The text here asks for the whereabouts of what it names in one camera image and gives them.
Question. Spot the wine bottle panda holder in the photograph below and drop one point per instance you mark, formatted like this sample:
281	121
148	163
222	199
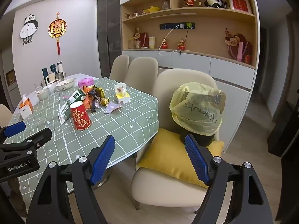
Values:
213	3

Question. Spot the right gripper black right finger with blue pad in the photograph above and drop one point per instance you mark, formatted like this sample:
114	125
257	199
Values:
248	203

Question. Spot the yellow trash bag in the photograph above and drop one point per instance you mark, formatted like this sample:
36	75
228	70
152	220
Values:
198	108

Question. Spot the orange snack wrapper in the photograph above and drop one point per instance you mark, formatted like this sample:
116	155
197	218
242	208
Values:
87	102

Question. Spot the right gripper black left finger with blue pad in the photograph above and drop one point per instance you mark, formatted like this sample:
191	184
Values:
50	203

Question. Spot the pink tin box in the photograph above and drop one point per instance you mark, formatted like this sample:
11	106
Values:
85	82

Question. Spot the flower bouquet red bag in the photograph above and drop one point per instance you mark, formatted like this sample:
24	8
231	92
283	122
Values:
239	48

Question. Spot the cream cup on shelf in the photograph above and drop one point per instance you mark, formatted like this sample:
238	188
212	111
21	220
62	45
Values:
151	42

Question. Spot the yellow cushion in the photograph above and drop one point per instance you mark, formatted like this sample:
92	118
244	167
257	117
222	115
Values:
166	154

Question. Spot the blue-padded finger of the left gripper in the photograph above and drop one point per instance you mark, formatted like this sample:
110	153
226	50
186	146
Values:
9	131

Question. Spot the wooden shelf cabinet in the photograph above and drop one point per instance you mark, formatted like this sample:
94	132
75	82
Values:
218	37

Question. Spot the beige chair middle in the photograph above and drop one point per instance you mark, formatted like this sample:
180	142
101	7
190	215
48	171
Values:
142	74

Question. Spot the beige chair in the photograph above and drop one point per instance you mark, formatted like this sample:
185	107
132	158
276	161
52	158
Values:
142	74
154	188
119	68

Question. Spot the black power strip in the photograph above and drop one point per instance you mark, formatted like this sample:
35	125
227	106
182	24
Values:
171	26

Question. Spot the white thermos bottle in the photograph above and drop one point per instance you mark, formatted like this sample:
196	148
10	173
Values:
60	66

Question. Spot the red framed picture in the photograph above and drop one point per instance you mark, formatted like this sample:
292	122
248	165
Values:
240	5

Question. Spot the beige chair far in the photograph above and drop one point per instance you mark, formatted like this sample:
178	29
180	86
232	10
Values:
119	68

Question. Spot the panda wall clock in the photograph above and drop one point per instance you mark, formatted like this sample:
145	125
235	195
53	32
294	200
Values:
29	29

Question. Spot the pink wrapper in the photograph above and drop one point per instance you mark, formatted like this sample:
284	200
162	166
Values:
112	107

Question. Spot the black trash bin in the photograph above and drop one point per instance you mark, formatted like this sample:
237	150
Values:
202	140

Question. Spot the red figurine right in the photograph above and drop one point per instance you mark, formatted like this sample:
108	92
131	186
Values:
181	45

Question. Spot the red figurine left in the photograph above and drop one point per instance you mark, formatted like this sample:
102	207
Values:
164	44

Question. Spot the red gold wall ornament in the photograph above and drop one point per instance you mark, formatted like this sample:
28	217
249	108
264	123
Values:
57	29

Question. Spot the green white milk carton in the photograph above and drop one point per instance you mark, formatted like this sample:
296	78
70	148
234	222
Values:
64	111

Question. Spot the white yellow toy chair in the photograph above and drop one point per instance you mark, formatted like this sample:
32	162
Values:
121	93

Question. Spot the beige chair near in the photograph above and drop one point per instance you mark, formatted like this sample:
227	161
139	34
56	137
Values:
154	188

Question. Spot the red figurine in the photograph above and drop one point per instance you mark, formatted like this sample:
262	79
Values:
181	45
164	44

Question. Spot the orange white tissue box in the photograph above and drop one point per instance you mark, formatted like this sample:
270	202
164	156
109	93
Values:
25	108

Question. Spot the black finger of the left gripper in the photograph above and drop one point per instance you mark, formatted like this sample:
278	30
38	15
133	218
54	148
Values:
34	142

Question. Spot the white bowl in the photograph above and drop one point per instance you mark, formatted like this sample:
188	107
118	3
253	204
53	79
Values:
66	84

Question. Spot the green checkered tablecloth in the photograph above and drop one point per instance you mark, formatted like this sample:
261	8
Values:
132	126

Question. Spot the yellow snack packet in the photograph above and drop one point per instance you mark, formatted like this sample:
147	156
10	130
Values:
99	92

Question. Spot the red paper cup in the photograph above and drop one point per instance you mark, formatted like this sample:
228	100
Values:
79	115

